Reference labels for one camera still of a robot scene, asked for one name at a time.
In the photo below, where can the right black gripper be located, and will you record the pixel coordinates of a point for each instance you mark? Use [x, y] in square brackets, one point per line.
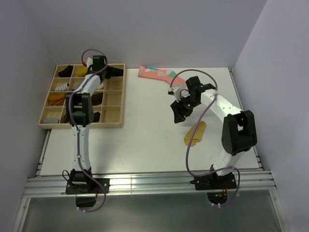
[177, 108]

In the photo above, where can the black sock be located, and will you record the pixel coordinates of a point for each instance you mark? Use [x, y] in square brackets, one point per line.
[116, 72]
[66, 72]

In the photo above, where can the tan yellow sock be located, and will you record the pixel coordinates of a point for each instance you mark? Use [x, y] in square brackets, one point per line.
[197, 134]

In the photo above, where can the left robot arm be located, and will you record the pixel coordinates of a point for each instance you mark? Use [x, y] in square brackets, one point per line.
[81, 114]

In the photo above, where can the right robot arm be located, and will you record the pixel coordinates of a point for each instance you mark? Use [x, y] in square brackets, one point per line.
[238, 130]

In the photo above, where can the rolled mustard yellow sock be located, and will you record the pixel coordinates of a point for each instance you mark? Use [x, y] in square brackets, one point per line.
[81, 72]

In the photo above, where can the rolled black sock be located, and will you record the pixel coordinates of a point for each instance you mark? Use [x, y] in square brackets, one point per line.
[66, 72]

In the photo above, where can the rolled grey sock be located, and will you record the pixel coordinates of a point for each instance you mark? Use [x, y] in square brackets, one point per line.
[76, 86]

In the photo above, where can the pink patterned sock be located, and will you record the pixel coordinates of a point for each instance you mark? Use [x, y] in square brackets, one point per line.
[164, 75]

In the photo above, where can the rolled dark brown sock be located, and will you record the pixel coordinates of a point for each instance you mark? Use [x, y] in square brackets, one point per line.
[96, 99]

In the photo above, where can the wooden compartment tray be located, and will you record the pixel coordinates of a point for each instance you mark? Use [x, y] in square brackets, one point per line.
[113, 96]

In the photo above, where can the rolled white striped sock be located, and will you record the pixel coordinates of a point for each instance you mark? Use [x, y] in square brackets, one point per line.
[62, 87]

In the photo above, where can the rolled navy sock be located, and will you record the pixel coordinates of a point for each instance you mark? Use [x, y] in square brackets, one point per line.
[96, 117]

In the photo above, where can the rolled orange sock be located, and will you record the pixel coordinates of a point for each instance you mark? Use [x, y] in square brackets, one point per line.
[56, 99]

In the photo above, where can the rolled brown argyle sock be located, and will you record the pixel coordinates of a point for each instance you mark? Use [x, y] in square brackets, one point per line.
[65, 119]

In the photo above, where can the rolled light blue sock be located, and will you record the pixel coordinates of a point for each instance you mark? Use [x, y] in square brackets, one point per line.
[50, 120]

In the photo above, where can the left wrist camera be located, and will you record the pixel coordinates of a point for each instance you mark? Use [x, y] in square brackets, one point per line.
[88, 62]

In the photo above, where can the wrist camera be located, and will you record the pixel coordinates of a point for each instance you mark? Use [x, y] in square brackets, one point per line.
[175, 91]
[88, 62]

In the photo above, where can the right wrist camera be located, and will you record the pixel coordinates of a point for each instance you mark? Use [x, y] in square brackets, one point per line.
[175, 91]

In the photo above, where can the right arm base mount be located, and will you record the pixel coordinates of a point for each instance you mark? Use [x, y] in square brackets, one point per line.
[220, 185]

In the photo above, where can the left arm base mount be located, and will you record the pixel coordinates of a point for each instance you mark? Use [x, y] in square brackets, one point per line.
[96, 186]

